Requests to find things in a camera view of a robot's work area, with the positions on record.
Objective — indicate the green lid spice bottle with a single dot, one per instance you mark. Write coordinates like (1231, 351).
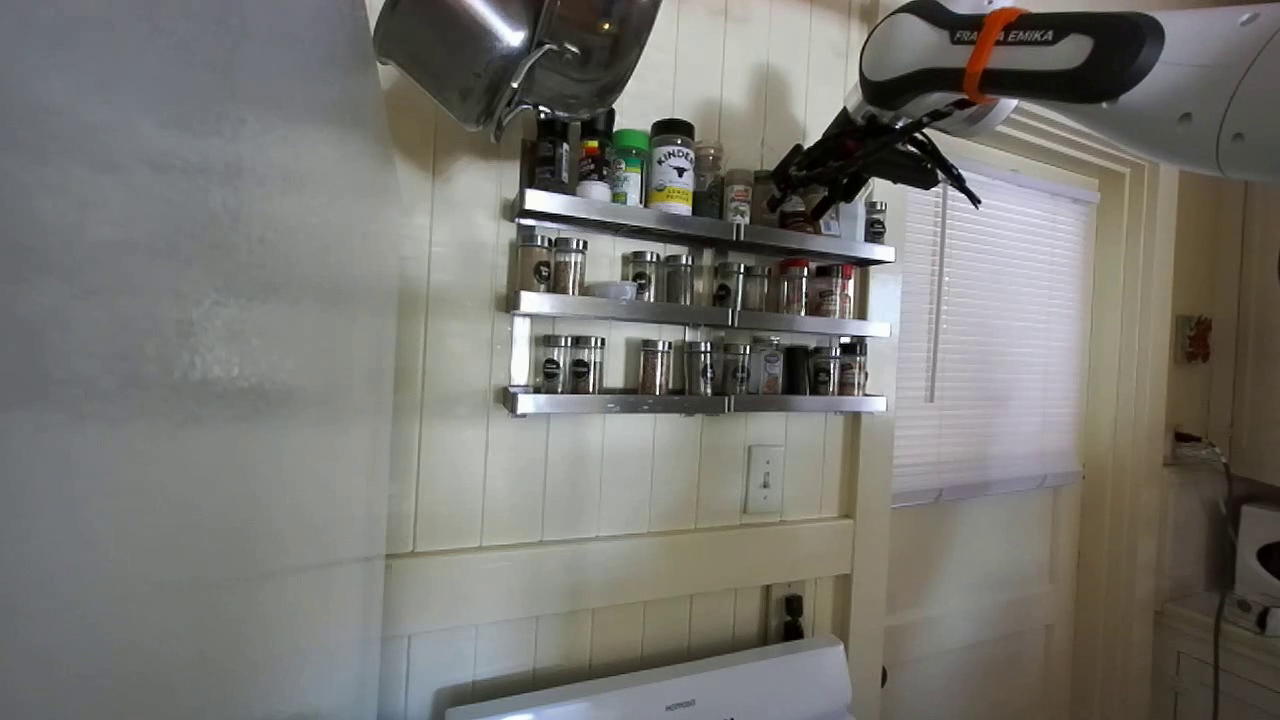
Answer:
(630, 159)

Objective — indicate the dark jar bottom shelf right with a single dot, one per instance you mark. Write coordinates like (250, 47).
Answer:
(852, 365)

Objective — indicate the glass jar shelf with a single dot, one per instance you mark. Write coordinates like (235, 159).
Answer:
(551, 360)
(569, 258)

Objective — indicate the dark bottle top shelf left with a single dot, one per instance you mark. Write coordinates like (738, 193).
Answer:
(545, 159)

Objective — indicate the large yellow label spice jar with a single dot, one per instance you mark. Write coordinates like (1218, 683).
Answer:
(675, 164)

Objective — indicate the metal three-tier spice rack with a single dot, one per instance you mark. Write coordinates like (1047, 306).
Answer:
(681, 313)

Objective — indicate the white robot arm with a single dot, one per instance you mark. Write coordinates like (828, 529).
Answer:
(1195, 88)

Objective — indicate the dark lid spice bottle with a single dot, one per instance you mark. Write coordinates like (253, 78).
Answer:
(795, 213)

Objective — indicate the white stove back panel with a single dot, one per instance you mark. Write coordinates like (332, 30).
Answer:
(779, 683)

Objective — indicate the glass jar middle shelf left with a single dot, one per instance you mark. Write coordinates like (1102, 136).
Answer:
(569, 258)

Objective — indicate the white window blinds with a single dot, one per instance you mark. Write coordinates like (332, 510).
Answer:
(995, 332)

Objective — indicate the stainless steel pot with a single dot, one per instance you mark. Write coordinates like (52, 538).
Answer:
(496, 58)

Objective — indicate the pale spice jar top shelf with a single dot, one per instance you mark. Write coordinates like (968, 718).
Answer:
(738, 196)

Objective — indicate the wall power outlet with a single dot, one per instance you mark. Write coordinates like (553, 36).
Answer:
(786, 615)

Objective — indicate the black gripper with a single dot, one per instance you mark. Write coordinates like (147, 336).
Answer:
(852, 154)

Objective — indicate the red lid jar middle shelf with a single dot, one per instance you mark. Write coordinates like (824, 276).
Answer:
(795, 287)

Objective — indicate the glass jar bottom shelf left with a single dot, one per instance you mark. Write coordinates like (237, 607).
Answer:
(551, 360)

